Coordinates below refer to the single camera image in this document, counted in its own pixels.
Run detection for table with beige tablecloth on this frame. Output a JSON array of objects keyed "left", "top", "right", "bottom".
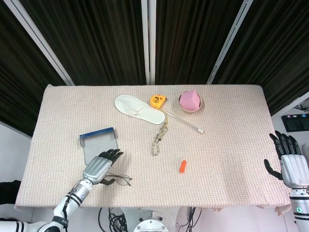
[{"left": 14, "top": 84, "right": 294, "bottom": 215}]

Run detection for white slipper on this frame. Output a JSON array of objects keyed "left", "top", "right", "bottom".
[{"left": 114, "top": 94, "right": 166, "bottom": 125}]

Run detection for glass test tube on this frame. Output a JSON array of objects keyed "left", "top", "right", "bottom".
[{"left": 166, "top": 110, "right": 205, "bottom": 134}]

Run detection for pink sponge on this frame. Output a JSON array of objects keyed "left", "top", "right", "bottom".
[{"left": 180, "top": 89, "right": 202, "bottom": 111}]

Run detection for dark pleated curtain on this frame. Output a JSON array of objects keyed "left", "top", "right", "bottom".
[
  {"left": 154, "top": 0, "right": 244, "bottom": 85},
  {"left": 0, "top": 0, "right": 67, "bottom": 137},
  {"left": 20, "top": 0, "right": 147, "bottom": 86},
  {"left": 213, "top": 0, "right": 309, "bottom": 116}
]

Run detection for yellow tape measure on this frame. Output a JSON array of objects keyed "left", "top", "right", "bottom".
[{"left": 149, "top": 95, "right": 168, "bottom": 109}]

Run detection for white frame post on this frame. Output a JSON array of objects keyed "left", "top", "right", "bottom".
[
  {"left": 207, "top": 0, "right": 254, "bottom": 85},
  {"left": 141, "top": 0, "right": 157, "bottom": 85},
  {"left": 9, "top": 0, "right": 74, "bottom": 86}
]

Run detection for blue glasses case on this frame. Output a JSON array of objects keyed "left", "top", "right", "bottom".
[{"left": 79, "top": 127, "right": 119, "bottom": 166}]

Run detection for black device with buttons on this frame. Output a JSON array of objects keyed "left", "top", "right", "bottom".
[{"left": 281, "top": 113, "right": 309, "bottom": 132}]

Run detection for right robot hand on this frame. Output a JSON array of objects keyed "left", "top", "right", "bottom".
[{"left": 263, "top": 130, "right": 309, "bottom": 190}]

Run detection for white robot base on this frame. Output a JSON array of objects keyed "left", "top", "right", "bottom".
[{"left": 120, "top": 206, "right": 186, "bottom": 232}]

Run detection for braided rope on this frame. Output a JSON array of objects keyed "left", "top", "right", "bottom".
[{"left": 151, "top": 108, "right": 169, "bottom": 157}]

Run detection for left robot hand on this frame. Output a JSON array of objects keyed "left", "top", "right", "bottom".
[{"left": 82, "top": 148, "right": 124, "bottom": 186}]

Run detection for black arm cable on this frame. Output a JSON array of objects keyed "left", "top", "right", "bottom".
[{"left": 61, "top": 187, "right": 82, "bottom": 229}]

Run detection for black floor cable bundle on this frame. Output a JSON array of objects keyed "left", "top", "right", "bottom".
[
  {"left": 183, "top": 206, "right": 203, "bottom": 232},
  {"left": 98, "top": 207, "right": 128, "bottom": 232}
]

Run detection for beige bowl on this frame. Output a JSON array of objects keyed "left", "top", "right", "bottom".
[{"left": 178, "top": 90, "right": 203, "bottom": 113}]

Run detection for wire-frame eyeglasses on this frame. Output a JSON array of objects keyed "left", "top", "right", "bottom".
[{"left": 103, "top": 172, "right": 133, "bottom": 187}]

